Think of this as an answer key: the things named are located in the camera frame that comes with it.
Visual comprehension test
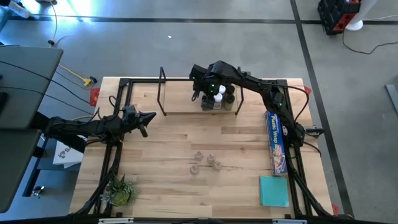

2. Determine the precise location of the yellow cable with plug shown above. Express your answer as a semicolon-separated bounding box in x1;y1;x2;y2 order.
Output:
58;63;98;88

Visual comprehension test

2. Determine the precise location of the white pole stand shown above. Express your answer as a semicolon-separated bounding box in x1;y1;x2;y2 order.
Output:
345;0;379;32

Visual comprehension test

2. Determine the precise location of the silver metal bar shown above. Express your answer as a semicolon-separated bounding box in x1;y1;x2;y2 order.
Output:
98;217;134;224
272;219;308;224

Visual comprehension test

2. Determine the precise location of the black table clamp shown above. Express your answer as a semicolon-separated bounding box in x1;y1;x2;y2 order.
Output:
304;125;325;138

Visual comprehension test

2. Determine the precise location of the wooden shelf black metal frame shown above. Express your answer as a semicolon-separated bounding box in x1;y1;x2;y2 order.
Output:
157;66;245;117

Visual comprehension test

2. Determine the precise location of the black metal rig frame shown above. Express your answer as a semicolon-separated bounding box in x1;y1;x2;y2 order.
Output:
74;77;335;218

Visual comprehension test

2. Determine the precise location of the white box with logo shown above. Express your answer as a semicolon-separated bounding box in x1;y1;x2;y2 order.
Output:
52;139;85;169

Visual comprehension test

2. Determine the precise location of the yellow floor cable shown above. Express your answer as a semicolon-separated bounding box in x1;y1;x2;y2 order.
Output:
47;1;60;47

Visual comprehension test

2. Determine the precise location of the person's foot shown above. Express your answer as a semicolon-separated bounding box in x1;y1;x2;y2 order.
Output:
7;1;32;19

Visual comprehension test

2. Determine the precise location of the black floor cable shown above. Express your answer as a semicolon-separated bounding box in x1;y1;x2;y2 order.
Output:
341;29;398;55

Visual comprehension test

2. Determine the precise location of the thin black cable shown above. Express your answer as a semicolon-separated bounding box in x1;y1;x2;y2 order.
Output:
0;85;94;116
0;60;94;106

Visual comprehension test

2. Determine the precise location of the green succulent plant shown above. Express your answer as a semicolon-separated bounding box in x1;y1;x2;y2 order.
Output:
99;174;140;208

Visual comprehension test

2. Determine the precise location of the grey desk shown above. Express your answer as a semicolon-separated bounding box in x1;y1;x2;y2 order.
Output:
0;45;64;214

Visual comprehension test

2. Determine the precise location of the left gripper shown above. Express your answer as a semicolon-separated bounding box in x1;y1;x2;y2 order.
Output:
108;112;157;138

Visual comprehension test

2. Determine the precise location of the teal square cloth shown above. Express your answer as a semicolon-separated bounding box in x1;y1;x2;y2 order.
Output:
259;175;290;208

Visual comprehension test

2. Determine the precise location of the blue plastic wrap box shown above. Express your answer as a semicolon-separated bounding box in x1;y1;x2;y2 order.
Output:
266;111;289;176

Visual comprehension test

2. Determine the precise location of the black and red crate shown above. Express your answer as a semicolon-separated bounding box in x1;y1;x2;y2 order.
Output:
317;0;363;35

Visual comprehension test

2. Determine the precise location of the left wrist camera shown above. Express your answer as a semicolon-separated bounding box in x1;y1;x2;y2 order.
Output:
120;105;139;121

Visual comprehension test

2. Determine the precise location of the small metal bracket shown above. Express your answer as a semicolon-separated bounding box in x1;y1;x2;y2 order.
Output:
30;185;45;197

